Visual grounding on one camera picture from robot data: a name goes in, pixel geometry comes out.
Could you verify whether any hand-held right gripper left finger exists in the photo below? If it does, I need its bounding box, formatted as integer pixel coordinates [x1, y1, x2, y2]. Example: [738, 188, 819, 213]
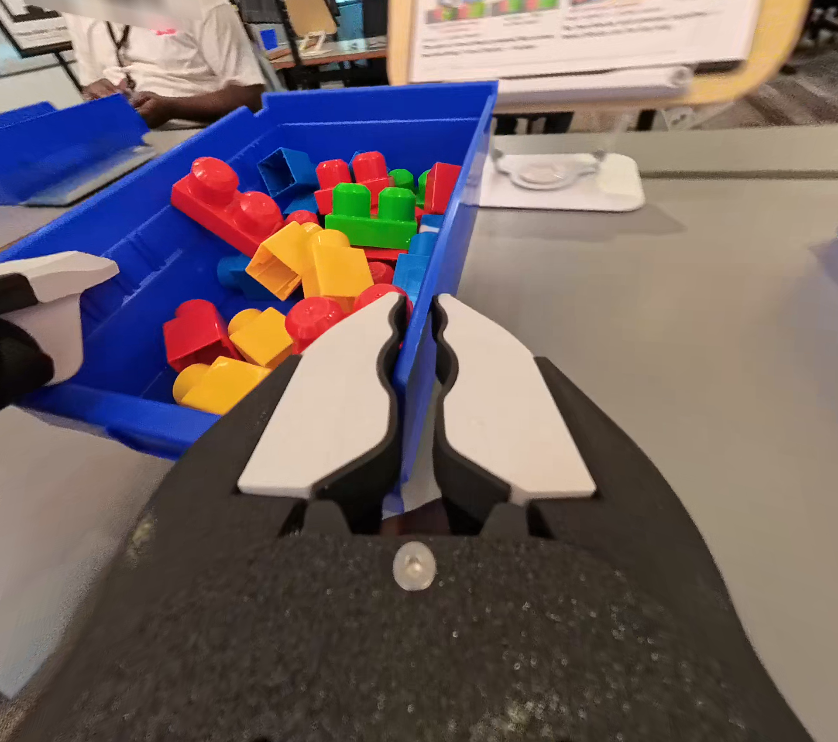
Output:
[237, 292, 408, 533]

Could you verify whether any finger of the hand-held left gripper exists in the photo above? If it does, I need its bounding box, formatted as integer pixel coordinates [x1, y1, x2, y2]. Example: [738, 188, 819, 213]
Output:
[0, 296, 86, 387]
[0, 250, 120, 318]

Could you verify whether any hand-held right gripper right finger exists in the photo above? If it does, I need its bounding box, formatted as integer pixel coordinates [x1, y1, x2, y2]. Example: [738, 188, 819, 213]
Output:
[431, 293, 598, 533]

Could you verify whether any green two-stud toy block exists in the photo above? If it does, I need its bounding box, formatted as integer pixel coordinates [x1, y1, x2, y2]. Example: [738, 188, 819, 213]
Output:
[325, 182, 419, 251]

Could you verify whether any grey desk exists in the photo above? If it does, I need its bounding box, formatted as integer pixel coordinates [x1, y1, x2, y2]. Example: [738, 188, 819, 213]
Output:
[0, 123, 838, 742]

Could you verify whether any yellow long toy block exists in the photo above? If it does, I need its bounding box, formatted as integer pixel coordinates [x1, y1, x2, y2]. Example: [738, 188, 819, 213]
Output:
[172, 356, 271, 416]

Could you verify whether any printed tag board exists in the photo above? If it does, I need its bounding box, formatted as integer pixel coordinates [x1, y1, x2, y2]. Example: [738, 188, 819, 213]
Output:
[0, 0, 73, 59]

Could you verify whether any wooden table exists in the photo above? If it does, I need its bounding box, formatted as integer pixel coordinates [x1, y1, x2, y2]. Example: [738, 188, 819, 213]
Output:
[265, 35, 390, 70]

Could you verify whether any instruction board on white stand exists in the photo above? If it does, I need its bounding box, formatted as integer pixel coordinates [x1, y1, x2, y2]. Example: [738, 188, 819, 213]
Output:
[386, 0, 832, 108]

